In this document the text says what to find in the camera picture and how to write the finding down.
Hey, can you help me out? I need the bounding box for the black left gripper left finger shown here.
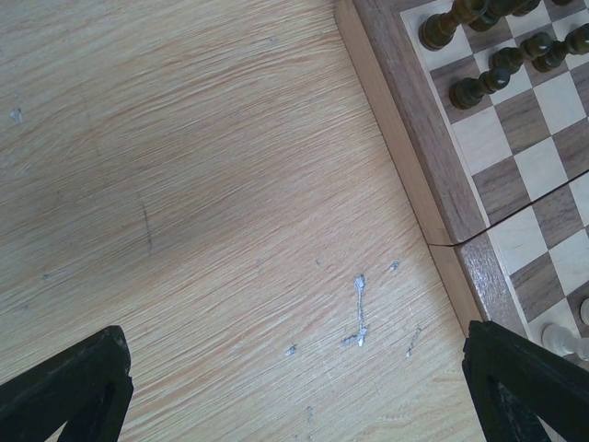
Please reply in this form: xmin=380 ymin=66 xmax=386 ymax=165
xmin=1 ymin=325 xmax=133 ymax=441

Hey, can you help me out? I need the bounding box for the wooden chess board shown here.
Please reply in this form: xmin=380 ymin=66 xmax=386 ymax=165
xmin=335 ymin=1 xmax=588 ymax=343

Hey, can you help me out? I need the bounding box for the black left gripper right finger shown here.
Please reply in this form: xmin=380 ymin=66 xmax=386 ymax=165
xmin=462 ymin=320 xmax=588 ymax=441

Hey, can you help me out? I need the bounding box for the dark chess pieces row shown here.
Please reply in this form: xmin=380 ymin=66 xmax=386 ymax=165
xmin=418 ymin=1 xmax=588 ymax=110

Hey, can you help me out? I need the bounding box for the white chess pawn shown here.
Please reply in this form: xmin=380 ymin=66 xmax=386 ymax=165
xmin=541 ymin=323 xmax=577 ymax=356

